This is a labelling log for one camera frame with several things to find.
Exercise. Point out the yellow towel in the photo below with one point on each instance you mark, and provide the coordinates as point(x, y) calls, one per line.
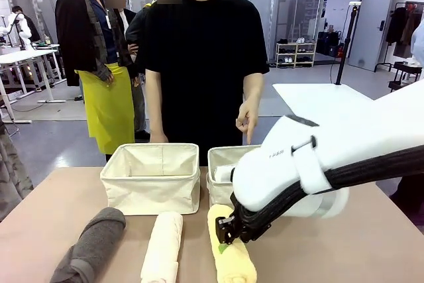
point(235, 263)

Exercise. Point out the white table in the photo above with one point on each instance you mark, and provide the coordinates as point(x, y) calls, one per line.
point(318, 97)

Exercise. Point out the black utility cart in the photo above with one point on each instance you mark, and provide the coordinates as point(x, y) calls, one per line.
point(402, 77)

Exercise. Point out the black camera pole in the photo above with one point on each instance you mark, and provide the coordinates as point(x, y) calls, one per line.
point(346, 44)

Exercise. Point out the black hanging garment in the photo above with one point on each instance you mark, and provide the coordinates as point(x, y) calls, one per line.
point(397, 26)

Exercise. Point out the grey door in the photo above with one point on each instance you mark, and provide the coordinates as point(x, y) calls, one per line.
point(371, 24)

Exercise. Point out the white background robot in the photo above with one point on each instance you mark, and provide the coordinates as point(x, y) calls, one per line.
point(20, 28)

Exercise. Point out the cream fabric basket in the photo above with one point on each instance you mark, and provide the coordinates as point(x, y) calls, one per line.
point(149, 193)
point(220, 193)

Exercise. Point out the yellow skirt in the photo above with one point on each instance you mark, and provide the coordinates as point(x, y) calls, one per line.
point(107, 104)

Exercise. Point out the grey fabric cover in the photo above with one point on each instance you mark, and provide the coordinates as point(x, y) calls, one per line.
point(13, 170)

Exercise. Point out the grey towel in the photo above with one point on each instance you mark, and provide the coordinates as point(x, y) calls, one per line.
point(96, 240)

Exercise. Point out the mannequin in dark jacket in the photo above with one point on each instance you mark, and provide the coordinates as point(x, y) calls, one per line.
point(79, 31)

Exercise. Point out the black luggage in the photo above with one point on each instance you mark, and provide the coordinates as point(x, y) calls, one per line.
point(328, 42)

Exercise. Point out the white sneakers pair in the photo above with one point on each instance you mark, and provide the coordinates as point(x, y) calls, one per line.
point(300, 40)

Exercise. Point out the white towel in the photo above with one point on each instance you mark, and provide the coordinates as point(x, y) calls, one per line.
point(223, 173)

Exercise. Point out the black clothes rack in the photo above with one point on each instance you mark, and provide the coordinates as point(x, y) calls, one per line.
point(386, 61)

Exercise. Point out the white background desk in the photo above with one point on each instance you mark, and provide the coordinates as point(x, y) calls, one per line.
point(20, 56)

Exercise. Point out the cream towel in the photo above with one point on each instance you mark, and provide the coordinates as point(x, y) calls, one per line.
point(164, 246)

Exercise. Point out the person's right hand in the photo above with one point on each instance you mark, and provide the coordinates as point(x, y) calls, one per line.
point(159, 138)

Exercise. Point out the person in grey trousers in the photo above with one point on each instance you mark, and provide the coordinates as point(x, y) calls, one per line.
point(139, 107)

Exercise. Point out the person's left hand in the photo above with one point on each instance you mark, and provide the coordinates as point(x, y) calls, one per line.
point(249, 117)

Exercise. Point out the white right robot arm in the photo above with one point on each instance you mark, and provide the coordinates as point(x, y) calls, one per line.
point(281, 170)

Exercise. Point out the distant person in dark jacket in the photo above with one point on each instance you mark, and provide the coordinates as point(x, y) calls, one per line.
point(30, 28)

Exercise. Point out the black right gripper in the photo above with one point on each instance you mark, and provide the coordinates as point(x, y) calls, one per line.
point(227, 228)

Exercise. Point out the wooden shoe rack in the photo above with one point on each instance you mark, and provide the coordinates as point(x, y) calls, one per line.
point(296, 54)

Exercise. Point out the red fire extinguisher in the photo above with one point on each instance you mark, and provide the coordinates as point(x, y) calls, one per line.
point(341, 51)

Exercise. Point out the person's right forearm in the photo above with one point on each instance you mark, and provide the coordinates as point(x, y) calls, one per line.
point(157, 117)

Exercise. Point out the person in black t-shirt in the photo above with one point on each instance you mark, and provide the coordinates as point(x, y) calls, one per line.
point(198, 64)

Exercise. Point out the person's left forearm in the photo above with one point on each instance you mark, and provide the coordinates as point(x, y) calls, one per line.
point(254, 87)

